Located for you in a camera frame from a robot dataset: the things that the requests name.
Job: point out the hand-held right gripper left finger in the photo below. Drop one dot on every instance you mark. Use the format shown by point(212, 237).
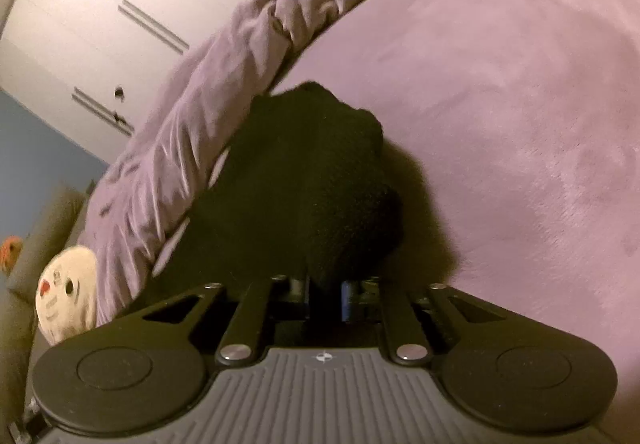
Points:
point(302, 299)

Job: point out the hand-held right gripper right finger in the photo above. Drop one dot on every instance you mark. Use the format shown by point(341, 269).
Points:
point(346, 299)

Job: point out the black knit sweater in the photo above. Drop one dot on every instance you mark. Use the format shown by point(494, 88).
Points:
point(300, 164)

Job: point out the purple fleece duvet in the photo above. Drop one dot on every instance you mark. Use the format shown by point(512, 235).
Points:
point(165, 164)

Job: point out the cream face plush pillow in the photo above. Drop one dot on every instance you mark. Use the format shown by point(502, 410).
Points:
point(65, 294)

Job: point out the green padded headboard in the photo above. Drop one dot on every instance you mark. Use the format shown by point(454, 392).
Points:
point(20, 324)

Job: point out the orange plush toy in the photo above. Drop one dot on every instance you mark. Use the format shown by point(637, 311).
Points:
point(10, 254)

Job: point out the white wardrobe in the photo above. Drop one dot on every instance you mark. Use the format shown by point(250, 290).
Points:
point(75, 24)

